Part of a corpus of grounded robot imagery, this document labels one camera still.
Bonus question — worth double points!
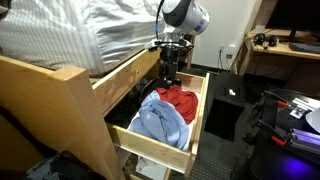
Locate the black headphones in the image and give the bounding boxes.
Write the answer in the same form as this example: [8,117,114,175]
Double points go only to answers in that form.
[252,32,280,48]

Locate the black box cabinet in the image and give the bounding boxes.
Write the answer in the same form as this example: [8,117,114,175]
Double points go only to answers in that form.
[203,71,248,143]

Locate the wooden bed frame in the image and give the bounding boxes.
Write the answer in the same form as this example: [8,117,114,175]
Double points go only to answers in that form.
[89,33,201,118]

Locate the black monitor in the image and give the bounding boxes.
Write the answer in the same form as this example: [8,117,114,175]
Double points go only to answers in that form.
[264,0,320,40]

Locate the silver metal bracket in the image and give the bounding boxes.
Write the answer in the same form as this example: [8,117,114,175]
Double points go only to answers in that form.
[288,97,320,121]

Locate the wooden desk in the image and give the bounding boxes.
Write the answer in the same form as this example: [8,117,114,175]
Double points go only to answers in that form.
[233,0,320,98]

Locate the robot mounting table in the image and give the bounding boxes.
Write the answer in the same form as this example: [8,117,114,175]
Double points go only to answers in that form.
[233,88,320,180]

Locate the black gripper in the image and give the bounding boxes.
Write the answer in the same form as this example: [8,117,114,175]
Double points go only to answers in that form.
[158,41,184,85]

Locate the aluminium extrusion bar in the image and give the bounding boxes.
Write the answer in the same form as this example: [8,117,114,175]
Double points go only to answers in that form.
[287,127,320,156]

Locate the dark blue clothes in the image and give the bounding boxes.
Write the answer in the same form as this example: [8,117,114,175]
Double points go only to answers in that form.
[23,150,108,180]

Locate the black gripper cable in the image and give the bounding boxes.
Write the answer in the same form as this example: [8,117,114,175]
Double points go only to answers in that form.
[155,38,195,56]

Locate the red shirt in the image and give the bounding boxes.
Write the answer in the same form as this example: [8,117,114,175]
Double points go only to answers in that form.
[154,84,200,126]

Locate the blue shirt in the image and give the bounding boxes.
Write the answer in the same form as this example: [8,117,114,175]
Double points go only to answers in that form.
[128,89,191,151]

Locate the mattress with white sheet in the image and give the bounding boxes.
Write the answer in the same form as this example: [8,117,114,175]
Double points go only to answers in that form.
[0,0,168,76]

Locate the black keyboard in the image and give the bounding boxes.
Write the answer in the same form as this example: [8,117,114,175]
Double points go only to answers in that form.
[288,41,320,55]

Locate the orange handled clamp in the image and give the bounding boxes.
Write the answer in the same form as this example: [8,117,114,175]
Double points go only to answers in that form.
[262,89,292,110]
[255,118,290,148]

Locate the white crumpled clothes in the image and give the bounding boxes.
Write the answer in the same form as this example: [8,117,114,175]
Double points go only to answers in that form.
[134,155,168,180]

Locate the black garment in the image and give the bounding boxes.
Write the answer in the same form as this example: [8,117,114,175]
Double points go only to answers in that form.
[106,78,183,130]

